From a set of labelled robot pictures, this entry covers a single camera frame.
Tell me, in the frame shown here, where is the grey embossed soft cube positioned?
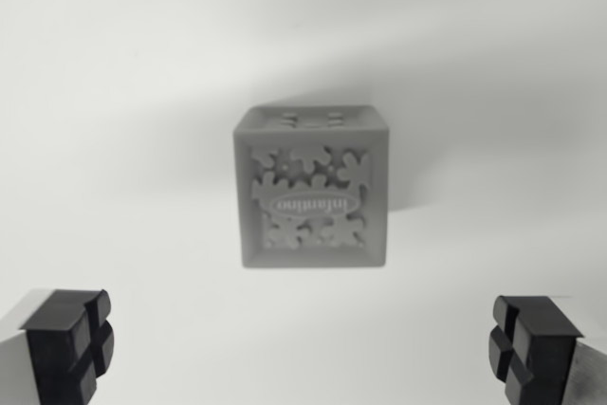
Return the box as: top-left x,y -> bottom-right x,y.
231,103 -> 391,270

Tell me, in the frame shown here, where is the black-padded silver gripper left finger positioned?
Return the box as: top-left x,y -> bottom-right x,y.
0,287 -> 116,405

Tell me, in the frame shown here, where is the black-padded silver gripper right finger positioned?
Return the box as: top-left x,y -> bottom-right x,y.
487,294 -> 607,405

